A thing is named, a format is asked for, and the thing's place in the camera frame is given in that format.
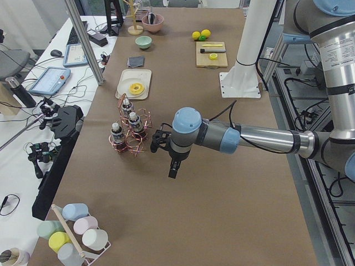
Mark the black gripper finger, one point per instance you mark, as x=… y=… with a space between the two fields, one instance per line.
x=176 y=166
x=172 y=170

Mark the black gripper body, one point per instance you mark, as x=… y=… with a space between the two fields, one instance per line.
x=177 y=156

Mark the tea bottle white cap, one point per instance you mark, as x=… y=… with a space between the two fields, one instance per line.
x=136 y=125

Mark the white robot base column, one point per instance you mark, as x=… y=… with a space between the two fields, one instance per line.
x=242 y=80

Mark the front tea bottle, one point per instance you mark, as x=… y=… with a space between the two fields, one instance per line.
x=117 y=134

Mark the rear tea bottle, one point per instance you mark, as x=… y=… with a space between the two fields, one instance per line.
x=127 y=107

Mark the cream plastic tray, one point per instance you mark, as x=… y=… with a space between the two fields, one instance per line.
x=143 y=74

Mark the yellow glazed donut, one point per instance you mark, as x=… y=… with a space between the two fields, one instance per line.
x=136 y=88

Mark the grey folded cloth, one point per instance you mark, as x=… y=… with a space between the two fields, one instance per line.
x=134 y=62

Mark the pink cup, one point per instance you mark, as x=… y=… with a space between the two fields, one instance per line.
x=85 y=223

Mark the white cup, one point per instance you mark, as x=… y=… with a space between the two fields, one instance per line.
x=95 y=239

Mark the lemon half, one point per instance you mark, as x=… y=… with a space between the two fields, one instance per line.
x=213 y=56

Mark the wooden cutting board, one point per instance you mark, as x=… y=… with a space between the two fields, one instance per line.
x=203 y=61

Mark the blue cup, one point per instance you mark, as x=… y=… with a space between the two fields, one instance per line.
x=75 y=211

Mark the yellow peeler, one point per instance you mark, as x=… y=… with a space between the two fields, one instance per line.
x=213 y=45

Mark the mint green bowl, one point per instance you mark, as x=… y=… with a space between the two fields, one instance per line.
x=143 y=42

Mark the green lime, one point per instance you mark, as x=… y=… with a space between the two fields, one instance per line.
x=202 y=38

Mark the left yellow lemon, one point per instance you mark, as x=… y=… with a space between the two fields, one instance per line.
x=195 y=35

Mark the yellow lemon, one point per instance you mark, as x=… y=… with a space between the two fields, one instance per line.
x=206 y=33
x=195 y=35

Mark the right yellow lemon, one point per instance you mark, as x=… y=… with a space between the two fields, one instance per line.
x=206 y=33

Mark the wooden mug tree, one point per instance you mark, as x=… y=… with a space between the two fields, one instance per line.
x=135 y=29

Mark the grey cup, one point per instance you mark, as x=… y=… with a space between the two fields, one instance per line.
x=69 y=256

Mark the pink bowl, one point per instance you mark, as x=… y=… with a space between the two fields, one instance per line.
x=157 y=23

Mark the yellow cup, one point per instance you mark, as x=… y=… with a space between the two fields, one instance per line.
x=57 y=240

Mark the black box on desk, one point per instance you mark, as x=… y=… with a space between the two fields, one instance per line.
x=97 y=38

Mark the green cup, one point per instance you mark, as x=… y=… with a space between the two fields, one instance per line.
x=46 y=228

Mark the blue teach pendant far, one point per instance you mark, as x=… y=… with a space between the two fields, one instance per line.
x=74 y=56

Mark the blue teach pendant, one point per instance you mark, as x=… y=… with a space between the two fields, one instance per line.
x=74 y=56
x=50 y=81

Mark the blue teach pendant near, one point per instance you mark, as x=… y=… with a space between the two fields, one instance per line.
x=50 y=81

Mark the black tripod stand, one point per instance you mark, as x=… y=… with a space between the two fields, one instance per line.
x=114 y=17

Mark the black keyboard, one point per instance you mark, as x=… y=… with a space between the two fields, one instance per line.
x=73 y=38

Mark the black thermos bottle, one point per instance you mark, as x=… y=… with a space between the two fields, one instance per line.
x=20 y=92

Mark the black computer mouse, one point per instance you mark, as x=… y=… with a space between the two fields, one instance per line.
x=56 y=53

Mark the grey office chair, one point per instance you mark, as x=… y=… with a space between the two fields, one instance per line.
x=12 y=62

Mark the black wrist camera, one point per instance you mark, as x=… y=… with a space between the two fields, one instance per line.
x=160 y=140

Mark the copper wire bottle rack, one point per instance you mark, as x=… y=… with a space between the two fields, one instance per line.
x=133 y=144

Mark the black handled knife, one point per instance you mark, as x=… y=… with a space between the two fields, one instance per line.
x=204 y=51

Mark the white wire cup rack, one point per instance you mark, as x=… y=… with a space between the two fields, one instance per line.
x=90 y=256

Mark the aluminium frame post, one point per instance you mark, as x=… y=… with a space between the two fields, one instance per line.
x=84 y=39

